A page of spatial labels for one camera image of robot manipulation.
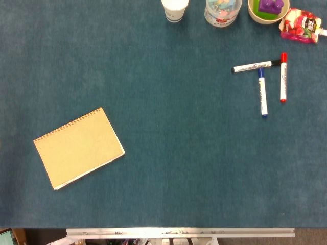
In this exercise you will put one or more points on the device with green screen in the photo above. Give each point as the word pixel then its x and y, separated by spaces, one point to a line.
pixel 5 237

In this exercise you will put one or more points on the clear plastic jar of clips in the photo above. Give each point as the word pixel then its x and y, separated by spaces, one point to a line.
pixel 222 15

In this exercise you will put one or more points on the kraft cover spiral notebook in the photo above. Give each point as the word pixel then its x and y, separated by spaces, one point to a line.
pixel 76 148

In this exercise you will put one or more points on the purple toy brick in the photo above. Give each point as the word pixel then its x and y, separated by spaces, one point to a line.
pixel 270 5

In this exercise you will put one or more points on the white paper cup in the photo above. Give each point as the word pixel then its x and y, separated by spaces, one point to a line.
pixel 175 10

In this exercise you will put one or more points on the beige bowl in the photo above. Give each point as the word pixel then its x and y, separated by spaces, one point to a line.
pixel 253 15

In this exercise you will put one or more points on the black whiteboard marker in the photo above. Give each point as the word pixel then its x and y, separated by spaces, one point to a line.
pixel 251 67

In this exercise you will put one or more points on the pink white snack pouch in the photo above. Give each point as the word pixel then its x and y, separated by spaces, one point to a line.
pixel 299 26

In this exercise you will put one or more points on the green toy brick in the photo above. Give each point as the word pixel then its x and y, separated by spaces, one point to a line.
pixel 265 15

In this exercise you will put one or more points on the blue whiteboard marker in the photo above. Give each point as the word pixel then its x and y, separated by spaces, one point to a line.
pixel 262 94

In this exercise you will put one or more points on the blue felt table cloth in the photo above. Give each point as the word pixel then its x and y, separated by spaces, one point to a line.
pixel 163 114

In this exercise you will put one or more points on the aluminium table edge rail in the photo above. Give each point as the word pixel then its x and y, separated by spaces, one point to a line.
pixel 178 232

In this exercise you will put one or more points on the red whiteboard marker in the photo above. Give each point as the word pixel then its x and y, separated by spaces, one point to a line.
pixel 283 79

